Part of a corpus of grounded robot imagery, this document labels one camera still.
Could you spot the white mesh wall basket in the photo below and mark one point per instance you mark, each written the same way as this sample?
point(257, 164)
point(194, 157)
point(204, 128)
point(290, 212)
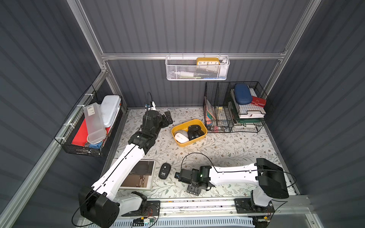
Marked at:
point(184, 68)

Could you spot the blue glasses case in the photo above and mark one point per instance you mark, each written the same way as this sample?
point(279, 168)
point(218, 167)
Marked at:
point(242, 94)

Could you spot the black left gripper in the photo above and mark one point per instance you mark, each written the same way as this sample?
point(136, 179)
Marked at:
point(164, 119)

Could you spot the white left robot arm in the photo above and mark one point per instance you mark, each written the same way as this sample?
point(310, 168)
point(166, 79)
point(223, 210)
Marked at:
point(98, 203)

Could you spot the black wire wall basket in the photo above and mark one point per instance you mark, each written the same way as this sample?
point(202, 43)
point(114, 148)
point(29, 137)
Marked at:
point(71, 126)

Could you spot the colourful paper sheets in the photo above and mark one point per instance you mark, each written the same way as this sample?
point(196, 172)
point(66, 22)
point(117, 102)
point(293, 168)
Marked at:
point(210, 113)

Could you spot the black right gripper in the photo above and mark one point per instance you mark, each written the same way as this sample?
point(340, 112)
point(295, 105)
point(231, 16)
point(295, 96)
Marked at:
point(182, 175)

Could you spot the stacked white notebooks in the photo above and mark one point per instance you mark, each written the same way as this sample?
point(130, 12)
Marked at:
point(247, 111)

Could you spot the design trends book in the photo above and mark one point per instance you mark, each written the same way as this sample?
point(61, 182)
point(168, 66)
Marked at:
point(141, 177)

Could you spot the yellow plastic storage box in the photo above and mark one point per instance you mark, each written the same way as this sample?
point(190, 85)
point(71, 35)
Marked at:
point(183, 128)

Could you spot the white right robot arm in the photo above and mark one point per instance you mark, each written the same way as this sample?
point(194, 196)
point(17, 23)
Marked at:
point(267, 177)

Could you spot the translucent plastic container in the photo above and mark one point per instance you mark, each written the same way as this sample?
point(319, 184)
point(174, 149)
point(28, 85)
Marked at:
point(94, 123)

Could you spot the white mouse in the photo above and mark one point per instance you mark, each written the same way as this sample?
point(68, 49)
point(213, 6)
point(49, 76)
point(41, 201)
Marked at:
point(181, 138)

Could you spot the yellow clock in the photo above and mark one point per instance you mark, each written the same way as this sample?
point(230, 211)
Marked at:
point(204, 61)

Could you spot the black mouse with label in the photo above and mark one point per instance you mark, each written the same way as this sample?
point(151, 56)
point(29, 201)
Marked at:
point(164, 171)

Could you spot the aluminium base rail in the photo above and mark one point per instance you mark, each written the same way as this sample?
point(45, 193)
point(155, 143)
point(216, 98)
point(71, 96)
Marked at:
point(225, 212)

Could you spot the red small box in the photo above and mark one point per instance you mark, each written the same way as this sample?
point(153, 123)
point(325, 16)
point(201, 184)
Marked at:
point(258, 101)

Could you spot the black Lecoo mouse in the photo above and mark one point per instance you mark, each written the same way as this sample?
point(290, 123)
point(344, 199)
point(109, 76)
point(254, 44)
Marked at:
point(191, 134)

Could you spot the white plastic case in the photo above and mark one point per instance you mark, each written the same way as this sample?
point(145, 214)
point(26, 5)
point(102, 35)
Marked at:
point(109, 109)

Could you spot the black wire desk organizer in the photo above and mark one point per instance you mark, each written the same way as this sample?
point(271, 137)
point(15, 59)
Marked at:
point(223, 113)

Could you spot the red folder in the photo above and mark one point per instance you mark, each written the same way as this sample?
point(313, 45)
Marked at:
point(80, 138)

